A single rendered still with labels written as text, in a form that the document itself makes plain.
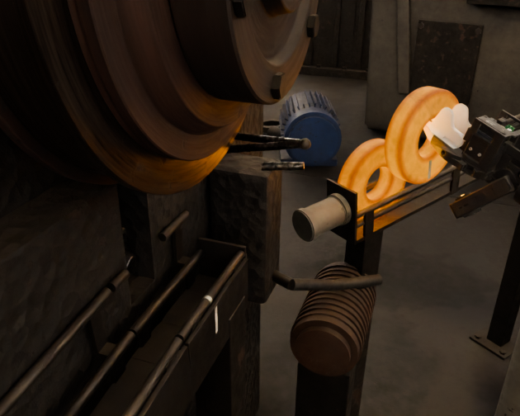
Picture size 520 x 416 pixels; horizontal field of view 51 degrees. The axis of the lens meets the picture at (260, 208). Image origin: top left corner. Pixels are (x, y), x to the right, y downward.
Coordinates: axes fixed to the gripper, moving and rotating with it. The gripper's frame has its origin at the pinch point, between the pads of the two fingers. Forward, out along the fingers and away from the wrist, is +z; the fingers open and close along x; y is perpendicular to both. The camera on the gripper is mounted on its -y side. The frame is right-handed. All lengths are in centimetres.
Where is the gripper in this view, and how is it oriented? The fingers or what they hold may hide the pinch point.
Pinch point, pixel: (426, 124)
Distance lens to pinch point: 93.0
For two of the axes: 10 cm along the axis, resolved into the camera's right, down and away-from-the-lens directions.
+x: -8.0, 2.7, -5.4
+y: 1.8, -7.5, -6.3
